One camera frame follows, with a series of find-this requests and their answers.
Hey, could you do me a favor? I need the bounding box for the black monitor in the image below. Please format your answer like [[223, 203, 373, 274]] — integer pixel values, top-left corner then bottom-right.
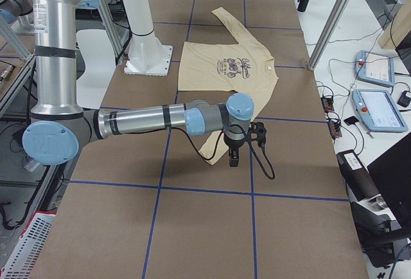
[[367, 134, 410, 227]]

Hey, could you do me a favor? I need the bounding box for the far teach pendant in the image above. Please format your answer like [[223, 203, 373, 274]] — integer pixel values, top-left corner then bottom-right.
[[355, 50, 395, 87]]

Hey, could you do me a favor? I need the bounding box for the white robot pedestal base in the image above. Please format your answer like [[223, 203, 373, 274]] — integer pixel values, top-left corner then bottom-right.
[[123, 0, 173, 77]]

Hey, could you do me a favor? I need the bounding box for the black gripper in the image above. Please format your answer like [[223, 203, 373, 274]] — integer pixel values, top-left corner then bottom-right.
[[224, 127, 245, 167]]

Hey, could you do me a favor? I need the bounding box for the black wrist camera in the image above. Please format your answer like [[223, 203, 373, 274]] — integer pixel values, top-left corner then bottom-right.
[[248, 122, 267, 149]]

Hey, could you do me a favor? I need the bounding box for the cream long-sleeve graphic shirt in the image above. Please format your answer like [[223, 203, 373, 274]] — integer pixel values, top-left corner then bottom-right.
[[177, 6, 279, 167]]

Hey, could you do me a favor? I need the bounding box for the teach pendant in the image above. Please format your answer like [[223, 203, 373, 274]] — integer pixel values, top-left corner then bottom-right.
[[355, 50, 395, 87], [351, 89, 408, 133]]

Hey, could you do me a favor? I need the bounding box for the near teach pendant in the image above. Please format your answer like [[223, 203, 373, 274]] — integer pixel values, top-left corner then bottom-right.
[[351, 89, 408, 133]]

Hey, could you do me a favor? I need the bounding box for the black labelled box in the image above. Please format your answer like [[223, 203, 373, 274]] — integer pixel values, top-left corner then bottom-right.
[[336, 150, 381, 201]]

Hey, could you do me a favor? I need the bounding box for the orange terminal block near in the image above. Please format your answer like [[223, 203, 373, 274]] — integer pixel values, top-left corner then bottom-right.
[[327, 118, 342, 140]]

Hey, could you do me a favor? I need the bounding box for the right black braided cable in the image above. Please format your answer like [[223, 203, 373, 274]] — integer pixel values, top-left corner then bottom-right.
[[166, 123, 276, 180]]

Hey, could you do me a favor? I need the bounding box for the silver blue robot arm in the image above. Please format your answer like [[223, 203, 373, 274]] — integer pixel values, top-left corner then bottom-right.
[[22, 0, 255, 167], [1, 0, 33, 24]]

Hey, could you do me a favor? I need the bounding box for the white perforated basket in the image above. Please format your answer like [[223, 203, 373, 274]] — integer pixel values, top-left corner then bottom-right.
[[1, 211, 56, 278]]

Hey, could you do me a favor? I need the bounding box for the aluminium frame post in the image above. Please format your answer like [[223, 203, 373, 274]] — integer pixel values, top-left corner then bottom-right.
[[308, 0, 349, 71]]

